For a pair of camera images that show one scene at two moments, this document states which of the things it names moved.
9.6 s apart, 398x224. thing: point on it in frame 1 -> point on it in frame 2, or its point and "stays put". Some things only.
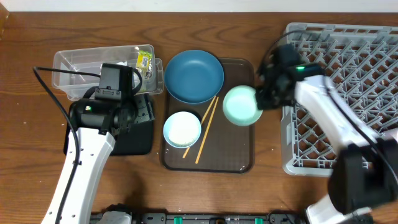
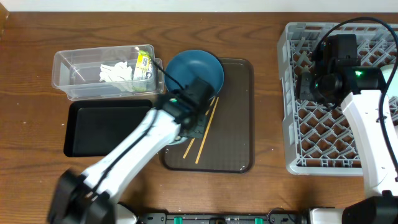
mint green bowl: (240, 106) -> (392, 91)
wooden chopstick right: (199, 149) stays put
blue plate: (194, 76) stays put
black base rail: (120, 216) stays put
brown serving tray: (222, 145) stays put
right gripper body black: (275, 97) -> (309, 87)
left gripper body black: (130, 111) -> (196, 128)
